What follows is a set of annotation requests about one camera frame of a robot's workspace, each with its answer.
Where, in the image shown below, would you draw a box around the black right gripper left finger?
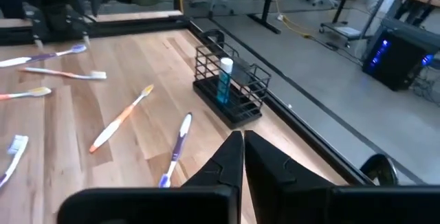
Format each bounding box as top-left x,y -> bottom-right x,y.
56,130 -> 245,224

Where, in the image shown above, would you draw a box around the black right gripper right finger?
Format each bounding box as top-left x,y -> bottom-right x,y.
243,129 -> 440,224

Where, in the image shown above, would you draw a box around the purple and white toothbrush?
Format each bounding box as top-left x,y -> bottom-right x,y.
0,134 -> 30,190
0,44 -> 88,69
158,112 -> 193,189

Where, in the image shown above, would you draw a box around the black clamp silver tip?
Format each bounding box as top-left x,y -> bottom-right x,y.
65,14 -> 91,48
23,7 -> 49,50

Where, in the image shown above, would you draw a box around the grey caddy insert cup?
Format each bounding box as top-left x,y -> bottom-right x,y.
230,56 -> 258,87

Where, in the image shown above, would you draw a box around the black desk leg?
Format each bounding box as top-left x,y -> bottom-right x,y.
247,0 -> 283,35

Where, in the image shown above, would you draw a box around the black computer blue lights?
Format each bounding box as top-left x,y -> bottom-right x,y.
361,17 -> 440,92

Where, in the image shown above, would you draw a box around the black wire toothbrush caddy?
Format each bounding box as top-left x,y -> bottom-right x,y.
191,41 -> 273,130

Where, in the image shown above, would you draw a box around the black curved frame clamp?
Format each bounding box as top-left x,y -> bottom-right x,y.
359,153 -> 400,186
199,28 -> 226,48

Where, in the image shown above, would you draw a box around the yellow floor cable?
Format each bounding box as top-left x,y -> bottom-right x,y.
273,0 -> 314,39

